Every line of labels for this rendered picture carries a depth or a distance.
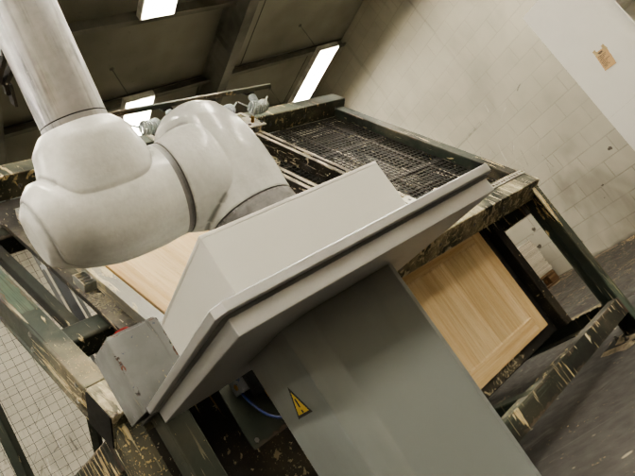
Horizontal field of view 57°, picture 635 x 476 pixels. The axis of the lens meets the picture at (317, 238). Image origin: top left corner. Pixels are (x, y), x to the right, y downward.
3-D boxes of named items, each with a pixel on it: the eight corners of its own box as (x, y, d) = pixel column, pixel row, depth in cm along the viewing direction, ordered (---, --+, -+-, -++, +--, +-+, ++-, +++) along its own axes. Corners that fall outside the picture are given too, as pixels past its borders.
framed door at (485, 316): (435, 432, 204) (438, 430, 202) (346, 300, 215) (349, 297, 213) (544, 326, 264) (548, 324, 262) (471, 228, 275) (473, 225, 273)
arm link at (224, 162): (305, 171, 96) (235, 71, 100) (210, 212, 86) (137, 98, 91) (277, 219, 109) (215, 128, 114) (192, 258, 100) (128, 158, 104)
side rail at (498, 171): (503, 195, 282) (508, 173, 277) (333, 127, 343) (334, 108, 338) (510, 190, 288) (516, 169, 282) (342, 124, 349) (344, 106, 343)
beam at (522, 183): (114, 452, 134) (111, 418, 129) (88, 422, 141) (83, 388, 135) (534, 198, 281) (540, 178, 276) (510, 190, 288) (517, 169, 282)
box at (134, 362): (149, 416, 114) (104, 337, 117) (133, 432, 123) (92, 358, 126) (199, 386, 122) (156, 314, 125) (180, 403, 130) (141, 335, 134)
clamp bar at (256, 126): (419, 228, 231) (430, 172, 219) (225, 135, 297) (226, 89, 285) (433, 220, 237) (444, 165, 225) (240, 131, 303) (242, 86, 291)
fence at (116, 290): (176, 356, 155) (175, 345, 153) (16, 218, 208) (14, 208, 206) (191, 348, 158) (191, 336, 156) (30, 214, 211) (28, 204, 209)
